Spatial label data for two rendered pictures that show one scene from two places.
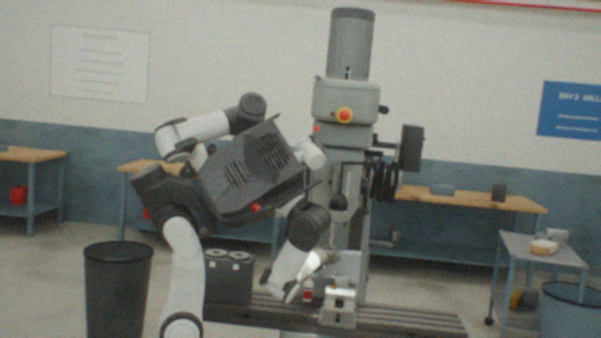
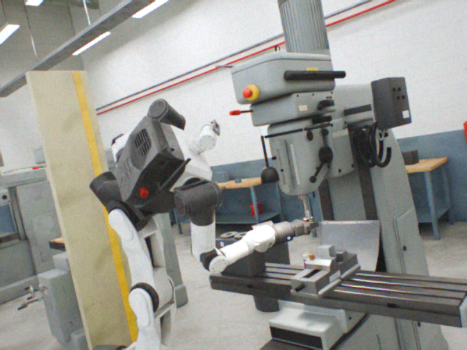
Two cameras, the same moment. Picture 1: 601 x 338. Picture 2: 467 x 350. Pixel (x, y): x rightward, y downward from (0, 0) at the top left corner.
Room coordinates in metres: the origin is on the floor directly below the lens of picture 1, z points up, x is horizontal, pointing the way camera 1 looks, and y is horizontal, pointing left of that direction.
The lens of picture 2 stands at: (0.76, -1.06, 1.58)
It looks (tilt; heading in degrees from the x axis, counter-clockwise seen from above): 5 degrees down; 40
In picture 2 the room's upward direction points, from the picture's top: 11 degrees counter-clockwise
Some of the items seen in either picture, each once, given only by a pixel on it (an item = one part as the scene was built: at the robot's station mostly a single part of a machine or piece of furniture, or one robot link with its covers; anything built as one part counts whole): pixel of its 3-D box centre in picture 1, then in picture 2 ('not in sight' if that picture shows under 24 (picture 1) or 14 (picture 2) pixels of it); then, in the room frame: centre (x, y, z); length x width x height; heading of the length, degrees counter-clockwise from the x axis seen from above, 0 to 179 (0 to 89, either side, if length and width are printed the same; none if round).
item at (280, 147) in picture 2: (336, 191); (283, 166); (2.18, -0.15, 1.45); 0.04 x 0.04 x 0.21; 87
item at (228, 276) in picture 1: (226, 275); (239, 253); (2.28, 0.28, 1.02); 0.22 x 0.12 x 0.20; 85
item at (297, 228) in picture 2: (320, 257); (292, 230); (2.21, -0.11, 1.16); 0.13 x 0.12 x 0.10; 62
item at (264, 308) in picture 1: (322, 315); (319, 285); (2.29, -0.15, 0.88); 1.24 x 0.23 x 0.08; 87
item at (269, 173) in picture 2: (338, 200); (269, 173); (2.06, -0.15, 1.43); 0.07 x 0.07 x 0.06
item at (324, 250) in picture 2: (341, 282); (326, 252); (2.29, -0.22, 1.03); 0.06 x 0.05 x 0.06; 84
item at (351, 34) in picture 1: (350, 46); (304, 28); (2.54, -0.17, 2.05); 0.20 x 0.20 x 0.32
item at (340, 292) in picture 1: (340, 292); (320, 262); (2.23, -0.21, 1.01); 0.12 x 0.06 x 0.04; 84
